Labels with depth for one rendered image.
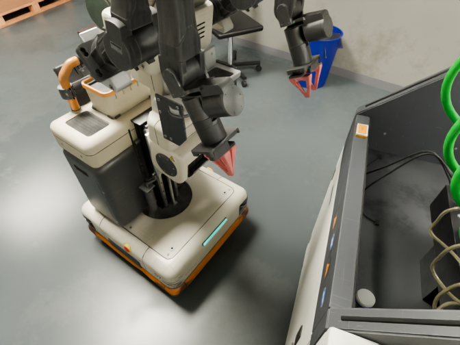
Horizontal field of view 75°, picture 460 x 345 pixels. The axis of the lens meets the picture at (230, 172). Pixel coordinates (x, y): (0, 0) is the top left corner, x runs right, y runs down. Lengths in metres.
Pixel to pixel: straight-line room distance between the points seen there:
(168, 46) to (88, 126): 0.73
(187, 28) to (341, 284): 0.54
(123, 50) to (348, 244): 0.59
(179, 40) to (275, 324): 1.32
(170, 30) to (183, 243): 1.05
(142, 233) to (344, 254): 1.04
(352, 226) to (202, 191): 1.03
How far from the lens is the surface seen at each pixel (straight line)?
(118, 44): 0.66
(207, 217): 1.50
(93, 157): 1.19
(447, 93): 0.65
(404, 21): 3.02
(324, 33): 0.90
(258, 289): 1.63
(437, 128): 1.08
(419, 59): 3.09
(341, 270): 0.65
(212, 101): 0.57
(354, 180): 0.81
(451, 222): 0.79
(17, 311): 1.89
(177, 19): 0.55
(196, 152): 0.64
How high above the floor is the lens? 1.50
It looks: 46 degrees down
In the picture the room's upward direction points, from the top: straight up
